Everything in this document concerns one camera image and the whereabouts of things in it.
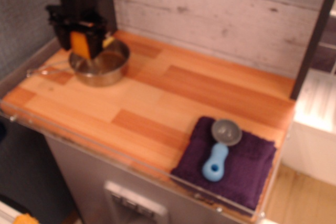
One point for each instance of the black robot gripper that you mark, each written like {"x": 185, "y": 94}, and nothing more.
{"x": 82, "y": 16}

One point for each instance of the orange cheese wedge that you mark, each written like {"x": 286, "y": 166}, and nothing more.
{"x": 79, "y": 43}

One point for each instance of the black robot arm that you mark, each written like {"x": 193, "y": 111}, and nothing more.
{"x": 78, "y": 26}

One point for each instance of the grey toy fridge cabinet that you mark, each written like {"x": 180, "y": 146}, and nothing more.
{"x": 121, "y": 178}

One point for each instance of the silver dispenser panel with buttons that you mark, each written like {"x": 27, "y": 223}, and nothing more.
{"x": 127, "y": 206}

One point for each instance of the grey blue ice cream scoop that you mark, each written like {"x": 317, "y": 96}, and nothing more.
{"x": 226, "y": 133}

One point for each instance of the orange object bottom left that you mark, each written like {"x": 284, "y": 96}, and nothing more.
{"x": 25, "y": 219}

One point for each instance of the purple folded towel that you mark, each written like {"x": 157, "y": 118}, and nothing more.
{"x": 246, "y": 167}

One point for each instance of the white toy sink unit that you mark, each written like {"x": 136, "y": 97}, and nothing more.
{"x": 310, "y": 147}

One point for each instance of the dark left frame post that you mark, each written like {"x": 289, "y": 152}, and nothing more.
{"x": 103, "y": 1}

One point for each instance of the dark frame post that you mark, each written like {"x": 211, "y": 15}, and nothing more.
{"x": 312, "y": 46}
{"x": 103, "y": 1}

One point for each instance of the silver pot with handle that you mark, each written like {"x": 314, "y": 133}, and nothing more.
{"x": 106, "y": 69}

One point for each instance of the dark right frame post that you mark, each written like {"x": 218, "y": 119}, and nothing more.
{"x": 312, "y": 46}

